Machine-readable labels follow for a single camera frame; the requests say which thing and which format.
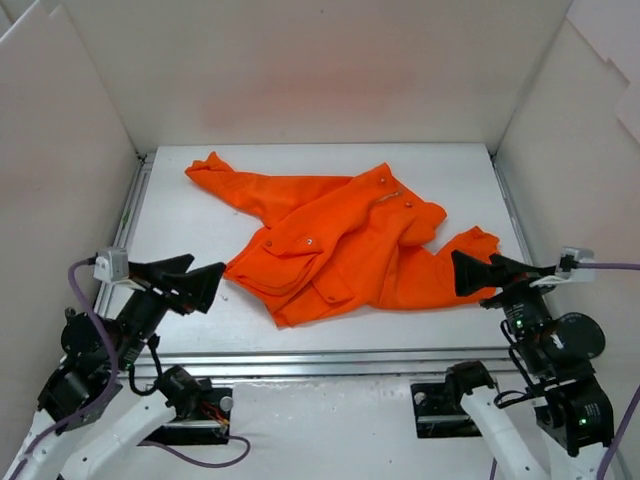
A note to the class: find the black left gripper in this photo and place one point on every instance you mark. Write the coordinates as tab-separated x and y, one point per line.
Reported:
157	288

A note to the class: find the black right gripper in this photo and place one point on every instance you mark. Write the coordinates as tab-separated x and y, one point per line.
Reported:
507	286

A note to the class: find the orange zip jacket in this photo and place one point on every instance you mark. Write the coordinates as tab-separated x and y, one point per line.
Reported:
329	245

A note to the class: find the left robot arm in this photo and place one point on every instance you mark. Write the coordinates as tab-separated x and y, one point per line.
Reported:
98	349

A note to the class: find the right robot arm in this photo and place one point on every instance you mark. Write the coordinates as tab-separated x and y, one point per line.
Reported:
554	357

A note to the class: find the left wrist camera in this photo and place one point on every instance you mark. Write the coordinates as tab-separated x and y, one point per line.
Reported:
111	265

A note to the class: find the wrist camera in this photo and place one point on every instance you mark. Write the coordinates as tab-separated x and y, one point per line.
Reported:
572	267
111	265

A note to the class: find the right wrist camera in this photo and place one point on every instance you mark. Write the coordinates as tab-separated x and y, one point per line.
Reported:
572	267

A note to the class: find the aluminium table frame rail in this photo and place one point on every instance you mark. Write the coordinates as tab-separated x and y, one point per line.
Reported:
166	215

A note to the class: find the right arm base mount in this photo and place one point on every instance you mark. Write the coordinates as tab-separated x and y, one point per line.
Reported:
436	405

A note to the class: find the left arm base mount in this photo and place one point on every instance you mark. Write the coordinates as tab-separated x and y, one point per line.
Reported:
202	419

